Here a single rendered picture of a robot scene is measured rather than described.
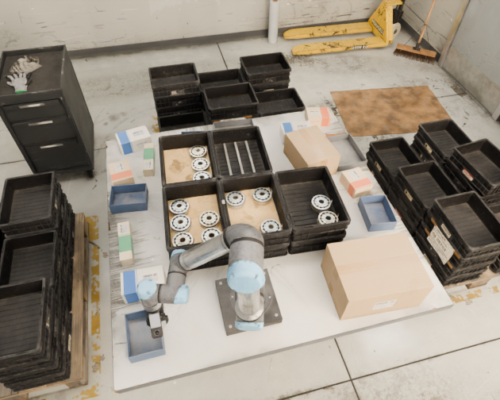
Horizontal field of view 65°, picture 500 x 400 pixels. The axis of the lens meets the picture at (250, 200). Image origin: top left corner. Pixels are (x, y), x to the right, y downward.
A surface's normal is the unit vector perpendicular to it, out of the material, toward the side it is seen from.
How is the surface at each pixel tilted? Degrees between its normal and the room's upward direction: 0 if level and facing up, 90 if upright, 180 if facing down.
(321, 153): 0
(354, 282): 0
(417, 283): 0
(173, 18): 90
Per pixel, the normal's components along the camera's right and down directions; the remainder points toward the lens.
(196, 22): 0.25, 0.74
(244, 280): -0.05, 0.72
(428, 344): 0.02, -0.65
